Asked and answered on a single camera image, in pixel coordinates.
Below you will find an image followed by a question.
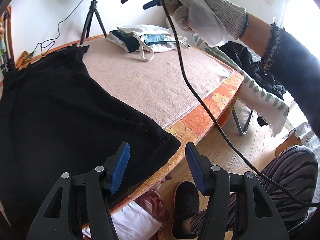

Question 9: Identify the silver folded tripod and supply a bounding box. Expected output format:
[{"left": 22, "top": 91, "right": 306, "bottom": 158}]
[{"left": 1, "top": 5, "right": 15, "bottom": 75}]

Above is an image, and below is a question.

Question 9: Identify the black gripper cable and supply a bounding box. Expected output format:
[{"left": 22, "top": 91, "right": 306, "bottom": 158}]
[{"left": 159, "top": 0, "right": 320, "bottom": 208}]

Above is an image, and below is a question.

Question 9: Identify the right hand grey glove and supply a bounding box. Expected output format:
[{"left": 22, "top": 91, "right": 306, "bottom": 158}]
[{"left": 165, "top": 0, "right": 248, "bottom": 46}]

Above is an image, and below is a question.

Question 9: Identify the black power cable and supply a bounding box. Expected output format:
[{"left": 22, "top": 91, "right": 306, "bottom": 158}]
[{"left": 32, "top": 0, "right": 86, "bottom": 57}]

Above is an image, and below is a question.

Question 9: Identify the black slipper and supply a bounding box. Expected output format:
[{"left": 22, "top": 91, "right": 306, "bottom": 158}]
[{"left": 171, "top": 180, "right": 200, "bottom": 239}]

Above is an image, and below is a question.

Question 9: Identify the green white patterned pillow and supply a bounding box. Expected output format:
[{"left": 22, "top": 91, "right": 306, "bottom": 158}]
[{"left": 188, "top": 34, "right": 289, "bottom": 136}]

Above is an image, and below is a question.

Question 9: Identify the black sheer garment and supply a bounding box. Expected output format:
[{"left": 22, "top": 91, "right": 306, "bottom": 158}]
[{"left": 1, "top": 45, "right": 181, "bottom": 238}]

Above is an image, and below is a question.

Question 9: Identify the stack of folded clothes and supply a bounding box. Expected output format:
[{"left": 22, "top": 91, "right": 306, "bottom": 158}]
[{"left": 106, "top": 24, "right": 190, "bottom": 62}]

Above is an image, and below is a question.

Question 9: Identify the right forearm black sleeve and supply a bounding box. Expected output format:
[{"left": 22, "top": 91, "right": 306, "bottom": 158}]
[{"left": 239, "top": 13, "right": 320, "bottom": 140}]

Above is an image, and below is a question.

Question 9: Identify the dark clothes pile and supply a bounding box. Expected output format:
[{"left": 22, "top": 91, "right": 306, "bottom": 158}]
[{"left": 219, "top": 41, "right": 286, "bottom": 100}]

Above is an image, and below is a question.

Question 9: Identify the metal chair leg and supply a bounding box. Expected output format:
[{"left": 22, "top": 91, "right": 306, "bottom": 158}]
[{"left": 232, "top": 104, "right": 253, "bottom": 136}]

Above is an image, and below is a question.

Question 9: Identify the white red under-bed item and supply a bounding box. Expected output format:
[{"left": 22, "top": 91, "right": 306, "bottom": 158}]
[{"left": 82, "top": 189, "right": 170, "bottom": 240}]

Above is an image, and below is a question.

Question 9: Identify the orange floral bed sheet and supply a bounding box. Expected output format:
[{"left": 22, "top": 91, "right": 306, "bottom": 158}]
[{"left": 111, "top": 106, "right": 213, "bottom": 211}]

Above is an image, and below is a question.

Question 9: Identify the black mini tripod stand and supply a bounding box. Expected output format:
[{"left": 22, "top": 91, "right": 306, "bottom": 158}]
[{"left": 80, "top": 0, "right": 107, "bottom": 45}]

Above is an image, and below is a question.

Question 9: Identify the beige towel mat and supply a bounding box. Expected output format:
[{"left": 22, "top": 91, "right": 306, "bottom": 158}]
[{"left": 83, "top": 37, "right": 233, "bottom": 129}]

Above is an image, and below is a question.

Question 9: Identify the zebra striped trouser leg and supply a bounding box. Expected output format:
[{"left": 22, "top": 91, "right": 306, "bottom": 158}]
[{"left": 181, "top": 145, "right": 319, "bottom": 239}]

